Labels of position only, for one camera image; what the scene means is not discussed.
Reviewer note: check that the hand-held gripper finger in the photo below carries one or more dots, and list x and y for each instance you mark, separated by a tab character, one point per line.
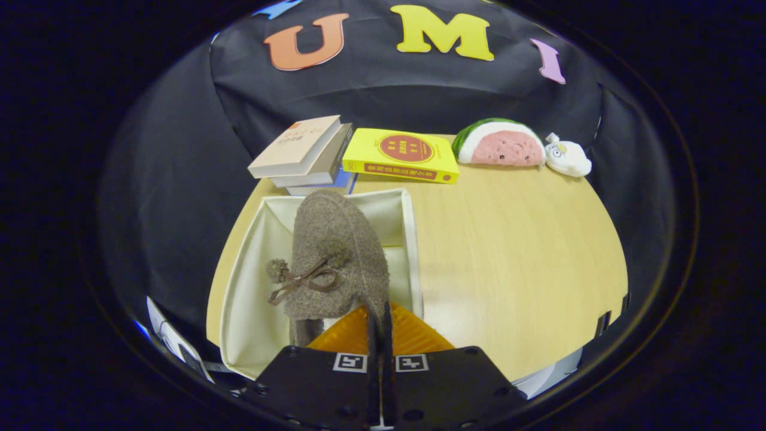
388	371
374	371

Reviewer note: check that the cream fabric storage box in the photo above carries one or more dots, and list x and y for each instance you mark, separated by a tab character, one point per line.
251	311

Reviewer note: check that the brown fuzzy shoe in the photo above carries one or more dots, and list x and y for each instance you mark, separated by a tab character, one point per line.
335	239

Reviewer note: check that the white sheet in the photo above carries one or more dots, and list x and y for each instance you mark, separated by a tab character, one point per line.
550	377

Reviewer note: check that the blue book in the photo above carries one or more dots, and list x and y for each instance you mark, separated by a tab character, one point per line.
344	179

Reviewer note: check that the white printed paper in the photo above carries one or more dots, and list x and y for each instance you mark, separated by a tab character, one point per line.
173	341

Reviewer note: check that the grey paperback book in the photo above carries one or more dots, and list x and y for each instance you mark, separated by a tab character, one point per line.
332	161

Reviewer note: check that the yellow book with red circle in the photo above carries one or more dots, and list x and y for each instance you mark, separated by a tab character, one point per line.
371	152

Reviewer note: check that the beige paperback book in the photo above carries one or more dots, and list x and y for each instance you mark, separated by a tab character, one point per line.
296	146

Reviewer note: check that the watermelon slice plush toy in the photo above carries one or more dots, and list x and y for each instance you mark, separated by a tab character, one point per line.
502	146

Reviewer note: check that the black backdrop cloth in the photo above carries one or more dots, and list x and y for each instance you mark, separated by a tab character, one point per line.
179	179

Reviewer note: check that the white plush toy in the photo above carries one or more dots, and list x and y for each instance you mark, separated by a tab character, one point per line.
568	158

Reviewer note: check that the black table edge bracket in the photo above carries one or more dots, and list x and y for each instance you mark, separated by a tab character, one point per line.
601	324

